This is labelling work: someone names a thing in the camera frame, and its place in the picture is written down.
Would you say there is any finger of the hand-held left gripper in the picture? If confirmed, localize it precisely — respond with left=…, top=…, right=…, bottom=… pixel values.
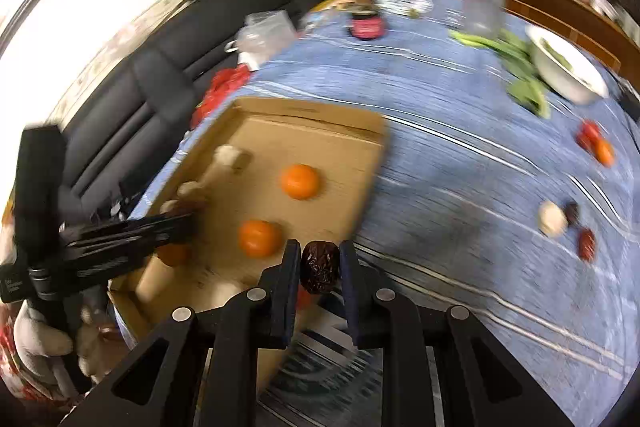
left=69, top=231, right=197, bottom=282
left=61, top=210, right=202, bottom=250

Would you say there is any wooden counter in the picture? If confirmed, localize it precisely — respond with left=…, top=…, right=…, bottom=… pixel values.
left=395, top=0, right=640, bottom=78

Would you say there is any cardboard box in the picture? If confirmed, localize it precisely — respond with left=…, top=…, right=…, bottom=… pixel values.
left=107, top=97, right=389, bottom=388

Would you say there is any white basin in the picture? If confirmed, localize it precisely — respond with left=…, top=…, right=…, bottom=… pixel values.
left=525, top=24, right=611, bottom=106

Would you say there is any small orange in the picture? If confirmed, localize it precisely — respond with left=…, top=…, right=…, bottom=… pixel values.
left=595, top=140, right=616, bottom=168

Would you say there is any red tomato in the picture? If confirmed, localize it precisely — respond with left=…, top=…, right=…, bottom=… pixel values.
left=576, top=120, right=602, bottom=150

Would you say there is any large orange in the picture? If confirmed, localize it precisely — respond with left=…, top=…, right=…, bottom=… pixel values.
left=238, top=219, right=282, bottom=257

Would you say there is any black sofa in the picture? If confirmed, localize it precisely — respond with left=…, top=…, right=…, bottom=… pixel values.
left=14, top=0, right=339, bottom=228

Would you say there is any green leafy vegetable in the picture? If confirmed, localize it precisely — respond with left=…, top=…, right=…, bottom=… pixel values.
left=449, top=29, right=553, bottom=120

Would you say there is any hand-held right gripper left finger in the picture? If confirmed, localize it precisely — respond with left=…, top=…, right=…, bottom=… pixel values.
left=60, top=239, right=303, bottom=427

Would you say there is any white plate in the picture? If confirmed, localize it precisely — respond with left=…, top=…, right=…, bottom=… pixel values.
left=380, top=0, right=435, bottom=18

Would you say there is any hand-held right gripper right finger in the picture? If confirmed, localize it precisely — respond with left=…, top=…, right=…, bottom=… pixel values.
left=339, top=241, right=576, bottom=427

